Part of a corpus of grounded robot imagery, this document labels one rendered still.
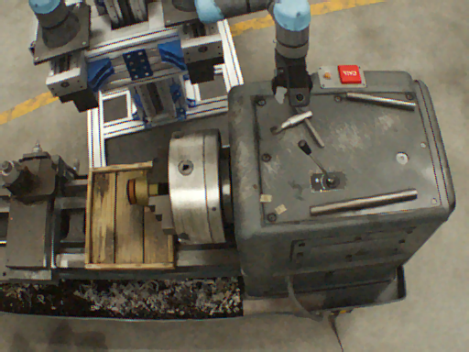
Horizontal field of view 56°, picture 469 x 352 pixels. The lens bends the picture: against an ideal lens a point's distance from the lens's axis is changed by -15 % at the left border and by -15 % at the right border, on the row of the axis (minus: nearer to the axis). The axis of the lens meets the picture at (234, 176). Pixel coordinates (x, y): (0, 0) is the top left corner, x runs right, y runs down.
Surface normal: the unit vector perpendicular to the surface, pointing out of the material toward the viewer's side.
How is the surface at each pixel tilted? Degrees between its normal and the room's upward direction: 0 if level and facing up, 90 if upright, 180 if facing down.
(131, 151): 0
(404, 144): 0
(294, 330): 0
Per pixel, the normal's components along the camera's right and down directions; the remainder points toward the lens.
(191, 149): -0.07, -0.63
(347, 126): -0.07, -0.42
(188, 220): 0.00, 0.51
